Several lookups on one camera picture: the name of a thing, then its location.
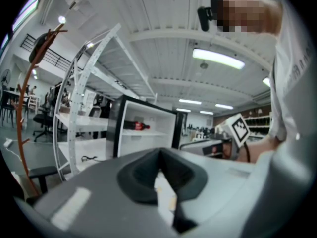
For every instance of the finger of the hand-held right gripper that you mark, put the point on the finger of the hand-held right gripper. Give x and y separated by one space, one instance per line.
195 148

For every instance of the black and white fridge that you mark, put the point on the black and white fridge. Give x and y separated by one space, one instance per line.
146 140

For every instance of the black dining chair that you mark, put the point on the black dining chair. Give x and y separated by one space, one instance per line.
6 103

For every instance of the round ceiling spot light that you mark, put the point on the round ceiling spot light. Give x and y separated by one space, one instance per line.
62 19

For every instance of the person's head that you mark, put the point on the person's head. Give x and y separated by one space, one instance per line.
247 9

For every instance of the black hat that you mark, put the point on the black hat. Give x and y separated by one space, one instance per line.
37 48

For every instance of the dark soda bottle red label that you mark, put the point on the dark soda bottle red label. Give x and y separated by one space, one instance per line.
137 126

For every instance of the white metal shelf rack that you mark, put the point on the white metal shelf rack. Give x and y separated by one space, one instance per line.
74 123

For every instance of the black stool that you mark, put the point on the black stool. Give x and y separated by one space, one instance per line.
43 171

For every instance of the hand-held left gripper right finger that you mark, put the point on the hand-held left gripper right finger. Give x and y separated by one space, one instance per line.
213 182

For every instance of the white power strip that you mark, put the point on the white power strip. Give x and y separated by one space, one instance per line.
8 142

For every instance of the black office chair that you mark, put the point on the black office chair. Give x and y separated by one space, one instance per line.
42 119

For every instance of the brown bottle display shelf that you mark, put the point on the brown bottle display shelf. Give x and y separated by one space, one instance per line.
260 121

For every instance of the brown tree coat rack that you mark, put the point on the brown tree coat rack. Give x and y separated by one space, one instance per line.
20 108

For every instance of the long ceiling light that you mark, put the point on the long ceiling light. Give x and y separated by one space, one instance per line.
190 101
224 106
218 58

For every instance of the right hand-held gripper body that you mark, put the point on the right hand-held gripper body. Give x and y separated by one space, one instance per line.
239 129

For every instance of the black standing fan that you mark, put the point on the black standing fan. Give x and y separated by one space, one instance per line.
5 77

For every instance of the black balcony railing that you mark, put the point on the black balcony railing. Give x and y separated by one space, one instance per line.
53 57

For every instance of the black head-worn camera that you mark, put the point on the black head-worn camera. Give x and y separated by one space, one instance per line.
205 17

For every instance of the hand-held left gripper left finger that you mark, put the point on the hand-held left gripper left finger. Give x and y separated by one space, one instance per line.
99 182

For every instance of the person's right forearm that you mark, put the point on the person's right forearm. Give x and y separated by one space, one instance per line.
262 146

